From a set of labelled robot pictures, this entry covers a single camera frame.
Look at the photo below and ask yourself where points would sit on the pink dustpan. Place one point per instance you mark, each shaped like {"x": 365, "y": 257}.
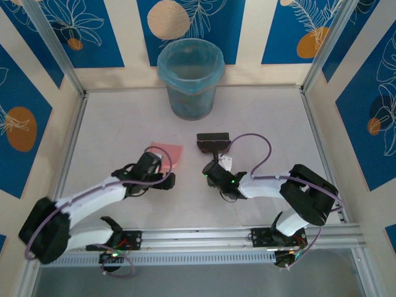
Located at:
{"x": 173, "y": 151}

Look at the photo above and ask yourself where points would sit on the black hand brush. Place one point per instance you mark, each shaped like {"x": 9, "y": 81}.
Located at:
{"x": 213, "y": 142}

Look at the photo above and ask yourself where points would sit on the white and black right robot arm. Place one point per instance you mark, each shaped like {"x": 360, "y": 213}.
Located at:
{"x": 263, "y": 187}

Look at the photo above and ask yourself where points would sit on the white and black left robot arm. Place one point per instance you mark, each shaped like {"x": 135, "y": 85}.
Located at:
{"x": 92, "y": 199}

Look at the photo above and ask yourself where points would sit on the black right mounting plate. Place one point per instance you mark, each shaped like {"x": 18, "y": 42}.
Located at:
{"x": 261, "y": 237}

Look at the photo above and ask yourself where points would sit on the black mounting plate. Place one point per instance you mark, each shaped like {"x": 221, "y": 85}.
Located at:
{"x": 261, "y": 237}
{"x": 133, "y": 239}

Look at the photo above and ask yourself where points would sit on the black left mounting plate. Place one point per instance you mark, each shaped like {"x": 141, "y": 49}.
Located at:
{"x": 133, "y": 239}

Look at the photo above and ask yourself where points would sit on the trash bin with blue liner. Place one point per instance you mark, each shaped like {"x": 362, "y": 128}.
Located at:
{"x": 190, "y": 92}

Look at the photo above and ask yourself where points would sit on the left controller board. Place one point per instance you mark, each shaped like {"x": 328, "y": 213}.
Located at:
{"x": 111, "y": 256}

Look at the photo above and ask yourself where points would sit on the controller board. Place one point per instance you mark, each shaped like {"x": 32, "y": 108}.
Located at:
{"x": 111, "y": 256}
{"x": 287, "y": 258}

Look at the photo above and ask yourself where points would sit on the right controller board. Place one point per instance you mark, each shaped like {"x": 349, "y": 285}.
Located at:
{"x": 287, "y": 258}

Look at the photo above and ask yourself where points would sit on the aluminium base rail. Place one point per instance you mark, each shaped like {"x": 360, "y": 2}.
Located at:
{"x": 198, "y": 236}

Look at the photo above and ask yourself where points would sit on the aluminium table side rail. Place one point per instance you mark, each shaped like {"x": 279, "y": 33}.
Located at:
{"x": 72, "y": 139}
{"x": 318, "y": 130}

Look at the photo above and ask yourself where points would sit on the aluminium frame post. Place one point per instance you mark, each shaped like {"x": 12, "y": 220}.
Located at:
{"x": 52, "y": 43}
{"x": 331, "y": 43}

